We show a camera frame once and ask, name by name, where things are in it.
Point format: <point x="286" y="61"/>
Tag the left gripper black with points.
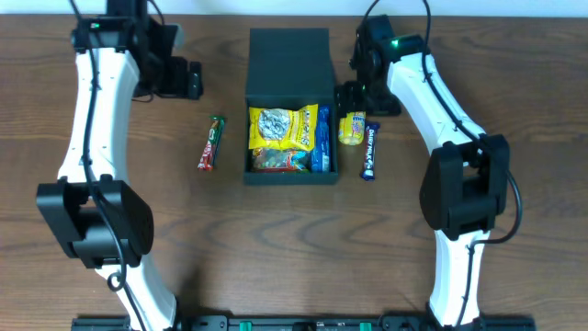
<point x="195" y="79"/>

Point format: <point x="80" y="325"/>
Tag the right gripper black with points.
<point x="347" y="95"/>

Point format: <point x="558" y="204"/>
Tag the yellow M&M's candy tube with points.
<point x="352" y="128"/>

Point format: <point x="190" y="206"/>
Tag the purple Dairy Milk bar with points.
<point x="371" y="133"/>

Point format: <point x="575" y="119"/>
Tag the dark green gift box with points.
<point x="291" y="68"/>

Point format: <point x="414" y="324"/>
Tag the blue Oreo cookie pack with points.
<point x="320" y="155"/>

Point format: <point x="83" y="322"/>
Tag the yellow Hacks candy bag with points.
<point x="283" y="129"/>

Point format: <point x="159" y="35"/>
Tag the red green KitKat bar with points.
<point x="209" y="155"/>

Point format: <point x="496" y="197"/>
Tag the Haribo gummy worms bag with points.
<point x="265" y="160"/>

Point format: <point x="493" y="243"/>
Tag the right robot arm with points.
<point x="464" y="185"/>

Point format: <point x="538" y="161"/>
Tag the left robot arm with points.
<point x="92" y="210"/>

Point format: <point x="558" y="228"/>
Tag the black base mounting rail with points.
<point x="394" y="322"/>

